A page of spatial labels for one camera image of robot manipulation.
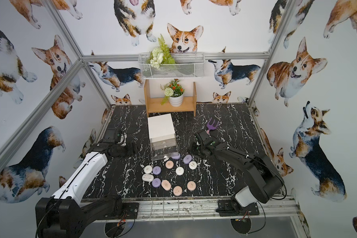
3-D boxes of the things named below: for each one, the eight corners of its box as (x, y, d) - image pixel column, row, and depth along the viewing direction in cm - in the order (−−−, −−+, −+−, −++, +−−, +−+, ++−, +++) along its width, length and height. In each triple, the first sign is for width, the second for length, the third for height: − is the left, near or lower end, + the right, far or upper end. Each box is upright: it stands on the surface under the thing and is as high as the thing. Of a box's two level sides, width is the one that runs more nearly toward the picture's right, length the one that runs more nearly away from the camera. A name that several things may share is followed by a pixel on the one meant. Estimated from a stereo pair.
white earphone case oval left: (142, 181, 85) (141, 180, 83) (143, 175, 87) (142, 173, 86) (153, 181, 85) (152, 180, 83) (154, 175, 87) (153, 173, 86)
